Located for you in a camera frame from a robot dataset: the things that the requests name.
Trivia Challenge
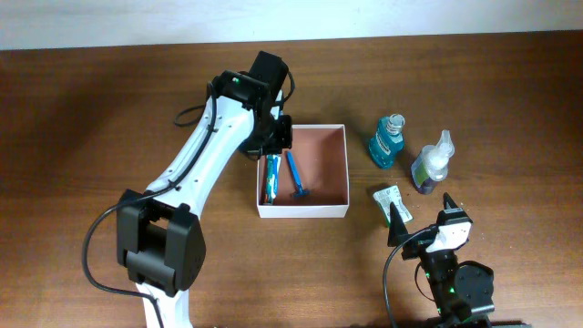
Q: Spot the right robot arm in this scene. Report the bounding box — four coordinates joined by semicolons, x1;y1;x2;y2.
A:
383;193;495;327

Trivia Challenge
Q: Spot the teal mouthwash bottle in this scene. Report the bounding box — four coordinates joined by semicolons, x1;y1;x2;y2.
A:
368;114;405;169

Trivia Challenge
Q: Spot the clear spray bottle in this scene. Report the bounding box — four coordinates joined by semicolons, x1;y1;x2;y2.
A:
411;129;455;195

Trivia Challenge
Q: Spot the blue white toothbrush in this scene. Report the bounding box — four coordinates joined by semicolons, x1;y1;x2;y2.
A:
267;155;281;204

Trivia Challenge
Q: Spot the green white wrapped packet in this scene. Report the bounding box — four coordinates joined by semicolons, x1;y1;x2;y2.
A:
373;186;414;226

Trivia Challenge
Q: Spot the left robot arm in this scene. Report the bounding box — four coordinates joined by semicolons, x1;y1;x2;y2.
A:
117;51;292;327

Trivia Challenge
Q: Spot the white cardboard box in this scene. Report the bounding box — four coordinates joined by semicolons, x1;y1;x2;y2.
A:
256;124;350;219

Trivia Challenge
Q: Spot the green toothpaste tube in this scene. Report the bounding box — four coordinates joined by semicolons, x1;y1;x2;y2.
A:
263;155;281;205

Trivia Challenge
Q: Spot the blue disposable razor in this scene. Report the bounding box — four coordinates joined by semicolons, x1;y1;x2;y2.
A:
286;150;310;199

